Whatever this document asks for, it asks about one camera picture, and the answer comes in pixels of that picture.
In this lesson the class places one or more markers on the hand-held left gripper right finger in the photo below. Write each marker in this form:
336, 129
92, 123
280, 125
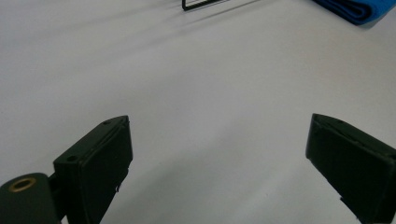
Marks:
351, 165

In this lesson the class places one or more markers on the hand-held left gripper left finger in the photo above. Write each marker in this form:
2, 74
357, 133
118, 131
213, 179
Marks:
96, 168

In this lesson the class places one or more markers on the folded blue cloth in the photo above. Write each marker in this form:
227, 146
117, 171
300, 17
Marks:
355, 9

